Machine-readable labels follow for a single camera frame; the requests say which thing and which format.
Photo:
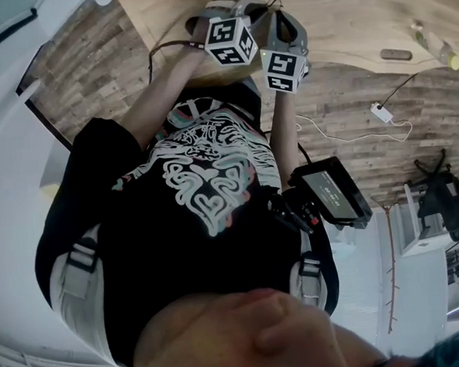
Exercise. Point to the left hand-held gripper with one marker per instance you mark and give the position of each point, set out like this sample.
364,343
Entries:
228,40

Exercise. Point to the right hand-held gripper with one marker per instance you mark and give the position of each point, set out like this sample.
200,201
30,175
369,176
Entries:
284,69

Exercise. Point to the person's left forearm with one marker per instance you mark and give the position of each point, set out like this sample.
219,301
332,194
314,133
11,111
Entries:
159,97

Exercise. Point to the person's right forearm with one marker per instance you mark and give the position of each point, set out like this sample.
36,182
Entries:
285,135

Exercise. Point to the wooden table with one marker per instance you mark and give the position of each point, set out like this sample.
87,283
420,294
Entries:
358,10

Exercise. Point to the brown oval object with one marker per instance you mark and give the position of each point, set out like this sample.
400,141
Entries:
396,55

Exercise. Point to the white power strip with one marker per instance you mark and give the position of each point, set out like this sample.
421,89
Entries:
382,113

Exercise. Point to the clear yellow-capped bottle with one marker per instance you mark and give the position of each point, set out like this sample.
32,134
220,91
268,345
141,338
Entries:
440,49

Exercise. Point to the black monitor screen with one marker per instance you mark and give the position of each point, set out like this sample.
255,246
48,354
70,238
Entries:
337,194

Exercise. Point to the black office chair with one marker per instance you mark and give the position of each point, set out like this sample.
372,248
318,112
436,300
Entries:
448,201

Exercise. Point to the black printed t-shirt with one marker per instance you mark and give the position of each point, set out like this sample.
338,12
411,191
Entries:
146,233

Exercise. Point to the white cabinet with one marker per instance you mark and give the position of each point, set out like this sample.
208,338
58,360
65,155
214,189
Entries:
421,239

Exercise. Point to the red-brown branched rod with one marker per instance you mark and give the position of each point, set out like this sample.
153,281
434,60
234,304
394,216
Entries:
392,265

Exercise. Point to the yellow flat board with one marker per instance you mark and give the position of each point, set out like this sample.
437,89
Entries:
52,192

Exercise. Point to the person's face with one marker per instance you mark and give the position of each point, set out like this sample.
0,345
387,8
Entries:
246,343

